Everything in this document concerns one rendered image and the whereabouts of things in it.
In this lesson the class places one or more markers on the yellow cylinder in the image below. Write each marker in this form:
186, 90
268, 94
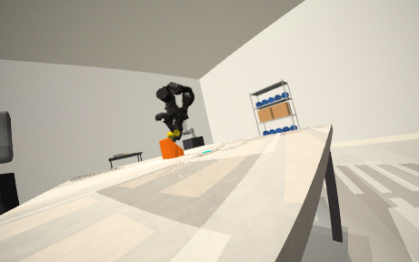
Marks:
175, 133

